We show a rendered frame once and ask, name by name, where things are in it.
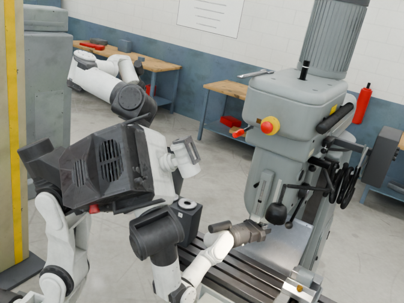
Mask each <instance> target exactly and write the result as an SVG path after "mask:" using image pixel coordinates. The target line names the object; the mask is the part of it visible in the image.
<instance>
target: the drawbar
mask: <svg viewBox="0 0 404 303"><path fill-rule="evenodd" d="M309 65H310V61H307V60H304V63H303V66H304V67H302V70H301V74H300V77H299V79H300V80H303V81H305V78H306V75H307V72H308V68H306V67H309Z"/></svg>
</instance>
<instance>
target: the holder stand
mask: <svg viewBox="0 0 404 303"><path fill-rule="evenodd" d="M175 194H176V193H175ZM169 207H170V208H171V210H172V211H173V212H174V213H175V215H176V216H177V217H178V219H179V221H180V222H181V224H182V227H183V230H184V234H185V238H184V240H183V242H180V243H177V244H179V245H181V246H183V247H185V248H187V246H188V245H189V244H190V243H191V242H192V241H193V240H194V239H195V238H196V237H197V233H198V228H199V224H200V218H201V212H202V208H203V205H202V204H199V203H196V202H195V201H194V200H191V199H188V198H184V197H181V196H179V195H177V194H176V197H175V199H174V201H173V203H172V204H171V205H169Z"/></svg>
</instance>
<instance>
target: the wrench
mask: <svg viewBox="0 0 404 303"><path fill-rule="evenodd" d="M273 73H274V71H270V72H268V71H266V69H261V70H260V71H259V72H253V73H247V74H243V75H237V78H241V79H244V78H249V77H253V76H258V75H263V74H273Z"/></svg>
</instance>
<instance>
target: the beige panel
mask: <svg viewBox="0 0 404 303"><path fill-rule="evenodd" d="M25 145H26V104H25V52H24V25H23V0H0V288H2V289H6V290H12V289H13V288H15V287H17V286H18V285H20V284H22V283H24V282H25V281H27V280H28V279H30V278H32V277H33V276H35V275H37V274H39V273H40V272H41V270H42V269H43V268H44V266H45V264H46V262H45V261H44V260H42V259H41V258H40V257H38V256H37V255H35V254H34V253H33V252H31V251H30V250H29V234H28V182H27V169H26V168H25V166H24V164H23V162H22V160H21V158H20V156H19V155H18V153H17V149H19V148H21V147H23V146H25Z"/></svg>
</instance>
